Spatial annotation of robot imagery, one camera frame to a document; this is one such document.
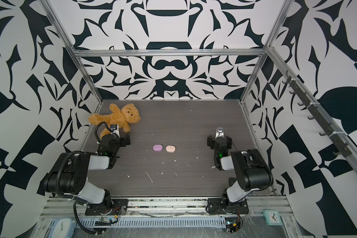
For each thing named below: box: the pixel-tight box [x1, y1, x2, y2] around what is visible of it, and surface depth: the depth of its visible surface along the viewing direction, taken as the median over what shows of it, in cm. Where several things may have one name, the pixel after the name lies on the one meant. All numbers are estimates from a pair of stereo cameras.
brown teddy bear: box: [88, 103, 141, 139], surface depth 102 cm
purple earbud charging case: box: [152, 144, 164, 152], surface depth 95 cm
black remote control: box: [228, 177, 238, 187], surface depth 83 cm
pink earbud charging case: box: [165, 145, 176, 154], surface depth 95 cm
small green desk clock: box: [262, 210, 283, 226], surface depth 71 cm
